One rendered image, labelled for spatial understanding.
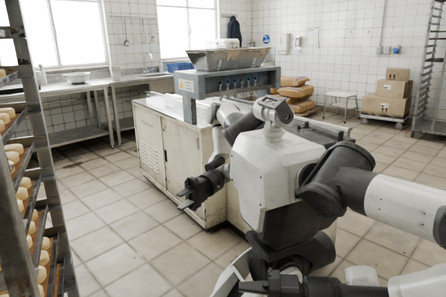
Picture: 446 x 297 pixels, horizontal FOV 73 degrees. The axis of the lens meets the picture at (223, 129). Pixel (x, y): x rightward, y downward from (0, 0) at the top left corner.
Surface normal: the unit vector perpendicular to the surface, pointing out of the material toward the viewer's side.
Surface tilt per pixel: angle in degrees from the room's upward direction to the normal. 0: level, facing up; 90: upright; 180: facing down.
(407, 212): 79
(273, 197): 85
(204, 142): 90
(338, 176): 34
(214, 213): 90
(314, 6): 90
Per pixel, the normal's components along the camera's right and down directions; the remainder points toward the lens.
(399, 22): -0.71, 0.22
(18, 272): 0.42, 0.25
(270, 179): -0.35, 0.19
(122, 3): 0.70, 0.18
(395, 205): -0.81, 0.00
